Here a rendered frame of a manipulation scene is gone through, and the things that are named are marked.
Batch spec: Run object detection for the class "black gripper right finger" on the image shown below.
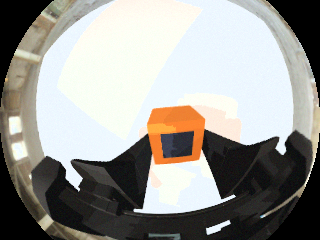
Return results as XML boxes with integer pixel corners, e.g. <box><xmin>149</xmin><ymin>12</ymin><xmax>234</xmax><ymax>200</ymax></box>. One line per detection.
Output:
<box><xmin>201</xmin><ymin>128</ymin><xmax>280</xmax><ymax>200</ymax></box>

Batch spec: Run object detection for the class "orange block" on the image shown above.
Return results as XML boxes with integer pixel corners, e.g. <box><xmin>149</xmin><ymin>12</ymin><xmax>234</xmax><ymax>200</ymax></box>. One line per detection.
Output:
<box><xmin>147</xmin><ymin>105</ymin><xmax>205</xmax><ymax>164</ymax></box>

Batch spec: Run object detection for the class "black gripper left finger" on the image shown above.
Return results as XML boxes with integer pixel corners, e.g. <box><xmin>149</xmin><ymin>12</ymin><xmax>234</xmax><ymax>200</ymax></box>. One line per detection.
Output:
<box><xmin>71</xmin><ymin>133</ymin><xmax>152</xmax><ymax>209</ymax></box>

